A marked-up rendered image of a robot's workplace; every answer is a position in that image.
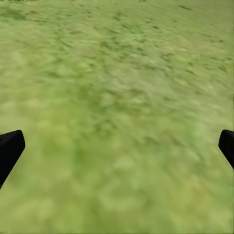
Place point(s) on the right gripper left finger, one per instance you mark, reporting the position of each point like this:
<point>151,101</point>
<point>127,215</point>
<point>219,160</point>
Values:
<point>12,145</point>

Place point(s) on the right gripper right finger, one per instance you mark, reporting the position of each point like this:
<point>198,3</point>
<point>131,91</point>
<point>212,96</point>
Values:
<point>226,145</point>

